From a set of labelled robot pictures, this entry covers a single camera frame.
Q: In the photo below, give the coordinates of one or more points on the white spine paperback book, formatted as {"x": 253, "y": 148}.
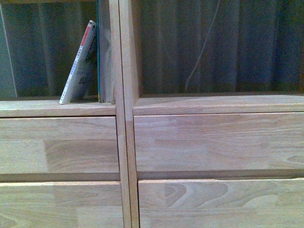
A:
{"x": 80, "y": 75}

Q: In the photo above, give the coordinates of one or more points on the right wooden shelf cabinet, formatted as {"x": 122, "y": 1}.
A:
{"x": 214, "y": 112}

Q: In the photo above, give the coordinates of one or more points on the wooden shelf cabinet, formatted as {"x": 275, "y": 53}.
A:
{"x": 214, "y": 112}
{"x": 43, "y": 107}

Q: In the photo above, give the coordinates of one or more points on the left wooden shelf cabinet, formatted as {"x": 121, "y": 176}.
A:
{"x": 43, "y": 107}

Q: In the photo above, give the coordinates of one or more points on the thin teal book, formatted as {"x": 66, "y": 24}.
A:
{"x": 98, "y": 52}

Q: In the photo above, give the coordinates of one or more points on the right cabinet upper drawer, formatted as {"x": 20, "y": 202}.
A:
{"x": 219, "y": 142}

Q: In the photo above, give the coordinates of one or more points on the cabinet drawer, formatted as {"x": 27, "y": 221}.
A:
{"x": 77, "y": 204}
{"x": 276, "y": 203}
{"x": 219, "y": 142}
{"x": 58, "y": 145}

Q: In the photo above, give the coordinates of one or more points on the left cabinet upper drawer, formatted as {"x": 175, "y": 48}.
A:
{"x": 58, "y": 145}

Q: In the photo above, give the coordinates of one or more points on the left cabinet lower drawer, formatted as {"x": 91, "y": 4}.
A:
{"x": 77, "y": 204}

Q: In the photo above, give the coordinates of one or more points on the dark pleated curtain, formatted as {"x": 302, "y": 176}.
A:
{"x": 182, "y": 46}

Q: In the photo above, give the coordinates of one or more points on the right cabinet lower drawer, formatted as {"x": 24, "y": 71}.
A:
{"x": 276, "y": 203}

